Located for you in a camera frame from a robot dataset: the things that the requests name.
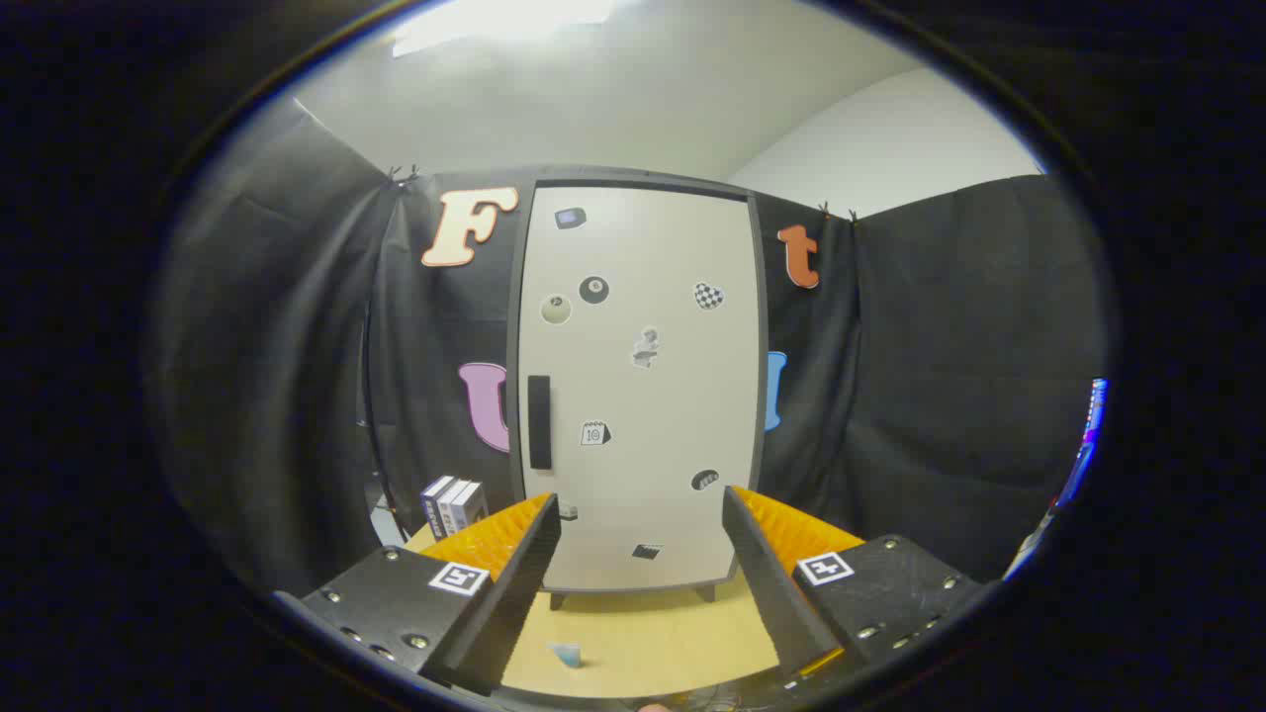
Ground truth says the black door handle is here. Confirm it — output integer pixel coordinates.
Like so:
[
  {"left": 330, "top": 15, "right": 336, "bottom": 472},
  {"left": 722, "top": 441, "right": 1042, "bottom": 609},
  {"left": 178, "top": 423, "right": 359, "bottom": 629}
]
[{"left": 527, "top": 375, "right": 553, "bottom": 471}]

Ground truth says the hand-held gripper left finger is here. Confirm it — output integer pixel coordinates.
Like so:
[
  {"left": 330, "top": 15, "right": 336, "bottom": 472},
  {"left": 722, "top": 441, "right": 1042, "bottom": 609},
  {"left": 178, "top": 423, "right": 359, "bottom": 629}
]
[{"left": 272, "top": 492, "right": 562, "bottom": 696}]

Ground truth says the dark blue small box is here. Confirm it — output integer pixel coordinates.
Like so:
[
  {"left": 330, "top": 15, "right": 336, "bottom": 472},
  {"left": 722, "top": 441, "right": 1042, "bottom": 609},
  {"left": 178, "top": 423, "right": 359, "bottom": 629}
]
[{"left": 420, "top": 475, "right": 458, "bottom": 540}]

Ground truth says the thin black cable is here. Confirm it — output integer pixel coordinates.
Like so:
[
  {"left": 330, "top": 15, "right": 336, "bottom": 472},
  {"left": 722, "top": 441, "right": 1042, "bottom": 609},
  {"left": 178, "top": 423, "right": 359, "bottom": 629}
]
[{"left": 358, "top": 297, "right": 402, "bottom": 525}]

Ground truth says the grey cabinet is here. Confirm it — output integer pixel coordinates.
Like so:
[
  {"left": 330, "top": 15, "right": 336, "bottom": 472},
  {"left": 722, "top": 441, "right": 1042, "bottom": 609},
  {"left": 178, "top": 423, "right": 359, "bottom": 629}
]
[{"left": 506, "top": 166, "right": 770, "bottom": 609}]

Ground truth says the grey and white small box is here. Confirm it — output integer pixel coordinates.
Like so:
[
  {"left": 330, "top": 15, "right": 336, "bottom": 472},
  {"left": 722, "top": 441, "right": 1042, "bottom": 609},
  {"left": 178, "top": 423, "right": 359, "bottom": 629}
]
[{"left": 442, "top": 480, "right": 489, "bottom": 535}]

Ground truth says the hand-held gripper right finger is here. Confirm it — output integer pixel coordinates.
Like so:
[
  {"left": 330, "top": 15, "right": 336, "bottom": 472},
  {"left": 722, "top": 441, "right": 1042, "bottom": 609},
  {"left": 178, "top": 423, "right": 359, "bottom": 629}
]
[{"left": 722, "top": 485, "right": 980, "bottom": 683}]

